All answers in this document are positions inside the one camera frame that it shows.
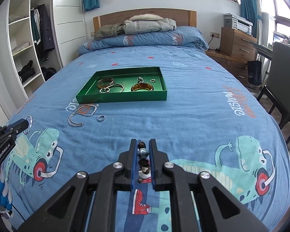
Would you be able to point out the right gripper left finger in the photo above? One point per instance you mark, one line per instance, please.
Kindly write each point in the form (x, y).
(87, 202)

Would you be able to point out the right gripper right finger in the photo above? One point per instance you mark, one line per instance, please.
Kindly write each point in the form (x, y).
(198, 202)

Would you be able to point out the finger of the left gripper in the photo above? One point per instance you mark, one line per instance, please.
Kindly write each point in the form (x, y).
(8, 133)

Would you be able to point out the silver charm pendant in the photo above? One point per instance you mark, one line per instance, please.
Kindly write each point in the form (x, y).
(140, 80)

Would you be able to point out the green jewelry tray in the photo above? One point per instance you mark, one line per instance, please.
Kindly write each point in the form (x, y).
(120, 91)

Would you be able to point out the black clothes on shelf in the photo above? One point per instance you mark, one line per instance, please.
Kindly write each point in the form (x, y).
(26, 72)

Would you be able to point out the black bag in wardrobe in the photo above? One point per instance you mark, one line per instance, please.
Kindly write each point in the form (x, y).
(48, 72)

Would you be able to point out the blue cartoon bed cover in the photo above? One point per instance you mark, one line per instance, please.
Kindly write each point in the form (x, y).
(209, 121)

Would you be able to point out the white open shelf wardrobe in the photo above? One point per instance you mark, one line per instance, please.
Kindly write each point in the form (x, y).
(21, 50)

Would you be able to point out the hanging dark coat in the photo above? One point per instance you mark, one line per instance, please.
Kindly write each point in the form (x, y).
(41, 32)

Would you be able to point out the brown wide bangle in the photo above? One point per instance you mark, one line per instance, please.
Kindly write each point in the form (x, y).
(105, 82)

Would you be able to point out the amber bangle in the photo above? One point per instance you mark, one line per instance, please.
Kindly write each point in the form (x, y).
(142, 86)

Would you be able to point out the wooden bedside table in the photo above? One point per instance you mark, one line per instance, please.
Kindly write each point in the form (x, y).
(238, 68)

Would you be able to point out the olive green jacket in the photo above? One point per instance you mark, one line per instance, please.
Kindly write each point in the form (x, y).
(108, 31)

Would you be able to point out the white sliding wardrobe door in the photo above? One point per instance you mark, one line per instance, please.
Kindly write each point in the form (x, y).
(69, 28)

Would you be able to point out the black tote bag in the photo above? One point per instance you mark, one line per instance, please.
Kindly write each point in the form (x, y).
(254, 71)

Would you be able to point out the grey chair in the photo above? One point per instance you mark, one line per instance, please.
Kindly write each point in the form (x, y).
(277, 87)

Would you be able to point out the wooden drawer cabinet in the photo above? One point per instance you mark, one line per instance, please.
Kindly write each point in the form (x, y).
(237, 44)

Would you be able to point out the blue folded duvet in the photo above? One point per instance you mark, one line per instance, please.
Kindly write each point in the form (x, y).
(183, 36)

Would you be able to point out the glass desk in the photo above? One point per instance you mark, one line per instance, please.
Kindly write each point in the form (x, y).
(262, 50)

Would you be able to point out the grey puffer jacket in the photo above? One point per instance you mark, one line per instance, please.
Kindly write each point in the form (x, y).
(145, 23)

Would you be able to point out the wooden headboard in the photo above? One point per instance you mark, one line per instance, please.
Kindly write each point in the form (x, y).
(181, 16)

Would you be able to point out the white printer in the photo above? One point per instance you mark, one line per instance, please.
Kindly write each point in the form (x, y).
(236, 22)

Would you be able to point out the right teal curtain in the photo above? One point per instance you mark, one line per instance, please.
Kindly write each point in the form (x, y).
(251, 10)

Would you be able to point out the wall power socket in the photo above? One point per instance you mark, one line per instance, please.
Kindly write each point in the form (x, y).
(215, 35)

